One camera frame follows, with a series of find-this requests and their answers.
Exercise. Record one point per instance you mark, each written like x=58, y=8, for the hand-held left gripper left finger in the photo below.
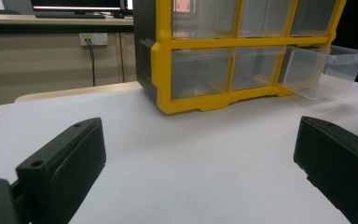
x=65, y=161

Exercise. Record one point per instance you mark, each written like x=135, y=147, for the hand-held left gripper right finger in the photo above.
x=341, y=161

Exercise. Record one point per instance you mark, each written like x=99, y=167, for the clear plastic bin drawer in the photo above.
x=326, y=73

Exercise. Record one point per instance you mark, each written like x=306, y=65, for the yellow black organizer cabinet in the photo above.
x=163, y=77

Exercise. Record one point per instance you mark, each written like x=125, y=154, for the light wooden table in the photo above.
x=74, y=91

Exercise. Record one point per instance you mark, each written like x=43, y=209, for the white table sheet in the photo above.
x=183, y=161

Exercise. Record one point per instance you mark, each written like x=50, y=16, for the dark desk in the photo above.
x=43, y=25

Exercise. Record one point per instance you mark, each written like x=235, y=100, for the black keyboard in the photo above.
x=70, y=15

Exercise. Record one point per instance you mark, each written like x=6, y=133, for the computer monitor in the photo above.
x=74, y=3

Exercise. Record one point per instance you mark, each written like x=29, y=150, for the set of clear drawers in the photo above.
x=199, y=73

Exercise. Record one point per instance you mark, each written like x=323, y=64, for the white wall socket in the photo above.
x=98, y=39

